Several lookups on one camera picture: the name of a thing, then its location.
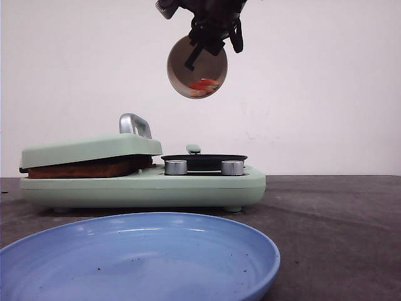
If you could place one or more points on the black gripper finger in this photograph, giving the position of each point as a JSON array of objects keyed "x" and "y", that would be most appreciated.
[
  {"x": 214, "y": 47},
  {"x": 189, "y": 63}
]

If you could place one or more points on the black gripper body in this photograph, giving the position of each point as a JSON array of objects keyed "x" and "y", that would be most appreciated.
[{"x": 216, "y": 20}]

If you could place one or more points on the beige ribbed bowl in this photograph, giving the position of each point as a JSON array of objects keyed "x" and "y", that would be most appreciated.
[{"x": 208, "y": 76}]

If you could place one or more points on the breakfast maker hinged lid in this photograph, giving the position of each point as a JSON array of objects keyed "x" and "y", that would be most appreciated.
[{"x": 134, "y": 138}]

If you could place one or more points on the toast bread slice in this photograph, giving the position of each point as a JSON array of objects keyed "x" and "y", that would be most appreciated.
[{"x": 99, "y": 168}]

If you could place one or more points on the mint green breakfast maker base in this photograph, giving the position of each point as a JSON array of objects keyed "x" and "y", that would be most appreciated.
[{"x": 149, "y": 188}]

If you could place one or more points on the left silver control knob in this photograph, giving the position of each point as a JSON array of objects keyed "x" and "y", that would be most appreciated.
[{"x": 175, "y": 167}]

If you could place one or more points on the silver control knob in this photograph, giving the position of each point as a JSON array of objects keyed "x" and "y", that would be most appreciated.
[
  {"x": 175, "y": 167},
  {"x": 232, "y": 168}
]

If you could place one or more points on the right silver control knob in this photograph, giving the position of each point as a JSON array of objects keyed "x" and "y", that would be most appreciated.
[{"x": 232, "y": 168}]

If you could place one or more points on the blue round plate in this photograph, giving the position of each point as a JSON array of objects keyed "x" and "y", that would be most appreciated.
[{"x": 142, "y": 256}]

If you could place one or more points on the black frying pan green handle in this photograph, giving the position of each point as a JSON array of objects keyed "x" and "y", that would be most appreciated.
[{"x": 196, "y": 161}]

